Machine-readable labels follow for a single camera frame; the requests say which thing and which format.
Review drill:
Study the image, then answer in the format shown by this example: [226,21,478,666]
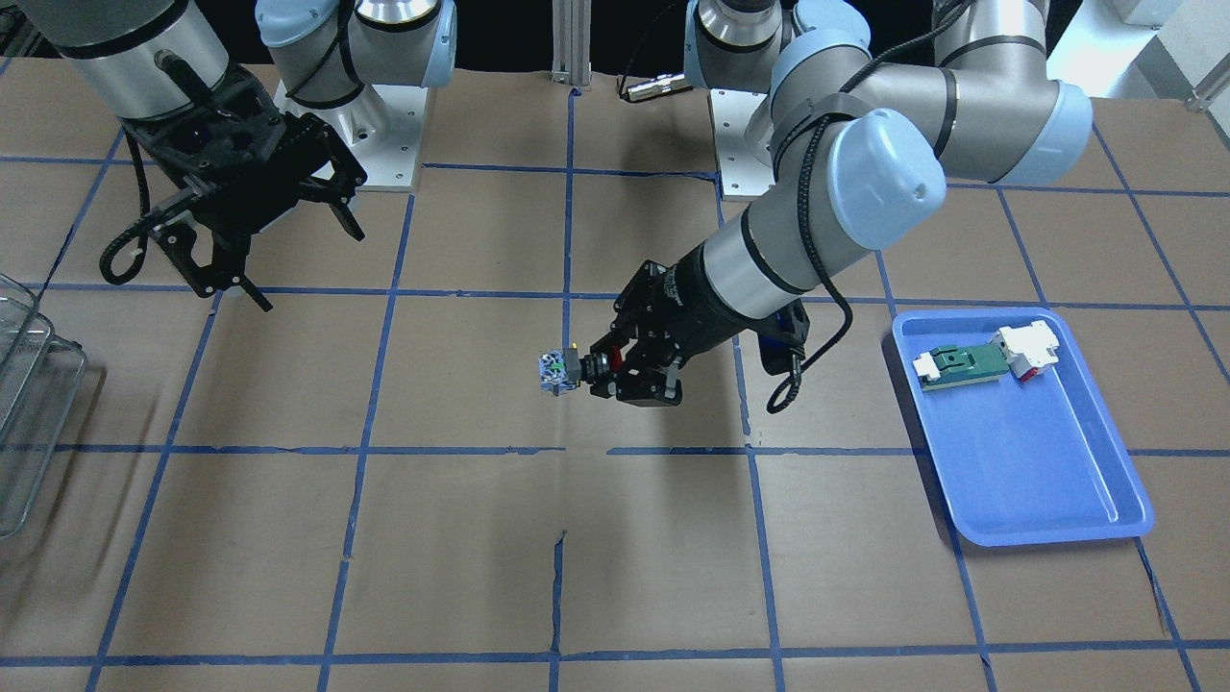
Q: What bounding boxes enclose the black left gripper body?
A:
[615,259,740,381]

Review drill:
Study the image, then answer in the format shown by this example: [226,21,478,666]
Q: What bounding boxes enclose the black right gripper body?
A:
[123,76,304,280]

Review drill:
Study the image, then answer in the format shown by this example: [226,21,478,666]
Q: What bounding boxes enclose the red emergency stop button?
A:
[538,345,592,397]

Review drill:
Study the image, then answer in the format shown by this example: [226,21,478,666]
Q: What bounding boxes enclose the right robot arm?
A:
[18,1,458,310]

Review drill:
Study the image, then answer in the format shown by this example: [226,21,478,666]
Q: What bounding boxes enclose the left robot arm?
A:
[568,1,1093,412]

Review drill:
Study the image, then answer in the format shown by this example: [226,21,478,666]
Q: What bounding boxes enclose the green terminal block module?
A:
[911,343,1009,391]

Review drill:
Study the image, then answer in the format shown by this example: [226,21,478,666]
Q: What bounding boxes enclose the white circuit breaker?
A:
[988,320,1060,383]

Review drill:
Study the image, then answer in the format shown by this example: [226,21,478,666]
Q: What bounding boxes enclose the blue plastic tray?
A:
[892,307,1155,547]

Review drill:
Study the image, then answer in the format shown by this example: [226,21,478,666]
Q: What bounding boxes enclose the metal wire mesh shelf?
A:
[1,275,87,540]

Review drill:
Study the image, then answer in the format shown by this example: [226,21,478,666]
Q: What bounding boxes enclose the aluminium frame post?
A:
[551,0,592,90]

